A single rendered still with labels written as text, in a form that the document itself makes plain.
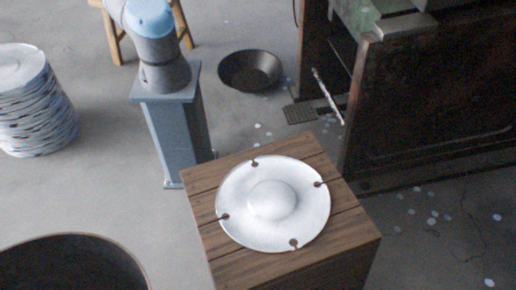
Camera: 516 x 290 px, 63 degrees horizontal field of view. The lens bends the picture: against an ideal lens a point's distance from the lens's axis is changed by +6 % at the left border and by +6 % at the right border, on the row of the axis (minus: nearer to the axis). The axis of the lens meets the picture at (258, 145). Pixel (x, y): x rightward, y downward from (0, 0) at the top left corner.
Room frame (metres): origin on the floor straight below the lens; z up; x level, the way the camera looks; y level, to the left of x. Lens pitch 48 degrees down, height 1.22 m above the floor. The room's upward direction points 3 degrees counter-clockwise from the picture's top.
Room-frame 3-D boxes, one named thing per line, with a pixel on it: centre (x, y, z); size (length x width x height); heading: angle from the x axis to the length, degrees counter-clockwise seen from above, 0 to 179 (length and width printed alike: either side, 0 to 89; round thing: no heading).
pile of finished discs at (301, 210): (0.58, -0.03, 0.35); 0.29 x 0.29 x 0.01
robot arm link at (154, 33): (0.98, 0.27, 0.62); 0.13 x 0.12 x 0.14; 34
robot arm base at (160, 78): (0.97, 0.26, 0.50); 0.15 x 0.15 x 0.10
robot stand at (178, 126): (0.97, 0.26, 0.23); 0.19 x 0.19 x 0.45; 86
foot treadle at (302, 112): (1.14, -0.39, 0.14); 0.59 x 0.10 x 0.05; 102
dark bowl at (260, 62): (1.49, 0.02, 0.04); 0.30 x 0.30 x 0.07
